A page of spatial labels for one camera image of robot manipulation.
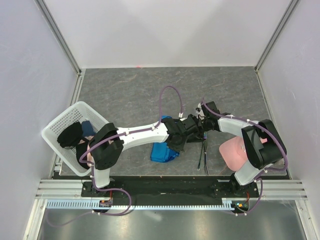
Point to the aluminium frame post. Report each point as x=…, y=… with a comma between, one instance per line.
x=276, y=33
x=58, y=35

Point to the silver table knife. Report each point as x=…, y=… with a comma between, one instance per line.
x=205, y=147

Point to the white plastic perforated basket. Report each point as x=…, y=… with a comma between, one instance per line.
x=78, y=112

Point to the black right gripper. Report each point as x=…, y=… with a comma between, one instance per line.
x=198, y=119

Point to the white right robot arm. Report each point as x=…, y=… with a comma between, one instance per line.
x=255, y=149

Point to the left aluminium frame post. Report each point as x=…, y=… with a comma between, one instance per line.
x=58, y=35

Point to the right aluminium frame post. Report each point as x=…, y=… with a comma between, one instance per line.
x=276, y=33

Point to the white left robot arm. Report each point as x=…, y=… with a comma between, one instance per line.
x=105, y=148

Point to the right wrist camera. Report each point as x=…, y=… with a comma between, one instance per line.
x=204, y=110

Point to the blue cloth napkin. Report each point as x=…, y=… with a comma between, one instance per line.
x=161, y=153

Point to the black cloth in basket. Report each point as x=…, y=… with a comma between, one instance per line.
x=73, y=138

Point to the navy cloth in basket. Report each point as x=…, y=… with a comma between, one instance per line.
x=87, y=129

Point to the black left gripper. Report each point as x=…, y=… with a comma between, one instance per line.
x=179, y=147

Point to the iridescent rainbow fork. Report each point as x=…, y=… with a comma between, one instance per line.
x=201, y=157

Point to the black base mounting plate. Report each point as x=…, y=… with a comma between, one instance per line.
x=171, y=190

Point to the pink baseball cap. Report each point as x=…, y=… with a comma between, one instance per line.
x=233, y=152

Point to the light blue cable duct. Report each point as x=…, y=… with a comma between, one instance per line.
x=90, y=204

